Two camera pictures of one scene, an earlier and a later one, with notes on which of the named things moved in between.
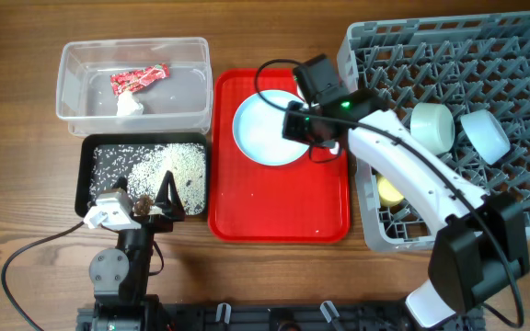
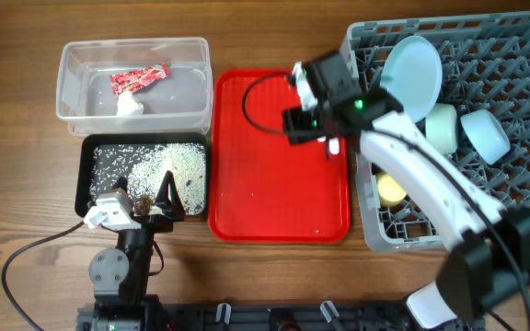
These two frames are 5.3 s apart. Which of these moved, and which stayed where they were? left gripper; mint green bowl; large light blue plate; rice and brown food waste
Moved: large light blue plate
Stayed: rice and brown food waste; left gripper; mint green bowl
